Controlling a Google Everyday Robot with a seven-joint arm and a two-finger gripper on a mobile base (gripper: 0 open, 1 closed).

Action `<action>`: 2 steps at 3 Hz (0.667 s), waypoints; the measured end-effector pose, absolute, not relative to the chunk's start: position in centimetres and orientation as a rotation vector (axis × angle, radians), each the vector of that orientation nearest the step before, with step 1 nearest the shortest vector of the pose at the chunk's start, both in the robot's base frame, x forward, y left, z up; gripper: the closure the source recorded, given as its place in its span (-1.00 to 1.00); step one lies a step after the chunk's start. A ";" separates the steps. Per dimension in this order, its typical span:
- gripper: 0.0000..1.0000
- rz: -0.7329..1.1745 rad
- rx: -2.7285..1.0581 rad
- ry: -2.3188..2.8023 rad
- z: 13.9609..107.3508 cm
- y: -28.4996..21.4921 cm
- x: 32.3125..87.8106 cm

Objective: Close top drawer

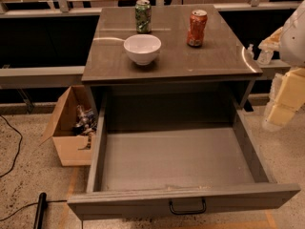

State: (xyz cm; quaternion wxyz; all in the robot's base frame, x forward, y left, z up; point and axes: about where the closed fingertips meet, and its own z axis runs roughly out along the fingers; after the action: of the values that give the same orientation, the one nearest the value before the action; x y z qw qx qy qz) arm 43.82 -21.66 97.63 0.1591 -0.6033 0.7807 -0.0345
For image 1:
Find grey top drawer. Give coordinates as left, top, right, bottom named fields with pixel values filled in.
left=68, top=93, right=300, bottom=220

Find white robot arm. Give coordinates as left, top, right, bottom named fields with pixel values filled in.
left=258, top=11, right=305, bottom=132

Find grey drawer cabinet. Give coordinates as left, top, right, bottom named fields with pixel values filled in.
left=82, top=5, right=262, bottom=104

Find clear sanitizer pump bottle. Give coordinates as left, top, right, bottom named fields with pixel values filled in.
left=257, top=49, right=274, bottom=65

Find small clear pump bottle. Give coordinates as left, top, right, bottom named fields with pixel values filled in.
left=247, top=44, right=254, bottom=59

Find orange soda can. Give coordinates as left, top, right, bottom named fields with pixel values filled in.
left=187, top=10, right=208, bottom=47

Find white ceramic bowl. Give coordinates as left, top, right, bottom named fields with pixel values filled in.
left=124, top=34, right=161, bottom=66

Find green soda can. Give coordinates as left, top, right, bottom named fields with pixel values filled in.
left=135, top=0, right=152, bottom=33

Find crumpled items in box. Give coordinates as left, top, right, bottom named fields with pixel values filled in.
left=72, top=105, right=96, bottom=135

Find open cardboard box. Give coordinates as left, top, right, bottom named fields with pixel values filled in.
left=40, top=86, right=95, bottom=166

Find black cylindrical floor object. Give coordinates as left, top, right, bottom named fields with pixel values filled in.
left=33, top=193, right=48, bottom=229

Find grey metal rail shelf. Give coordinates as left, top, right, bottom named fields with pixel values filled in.
left=0, top=66, right=85, bottom=89

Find black floor cable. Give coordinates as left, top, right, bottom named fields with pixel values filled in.
left=0, top=114, right=24, bottom=178

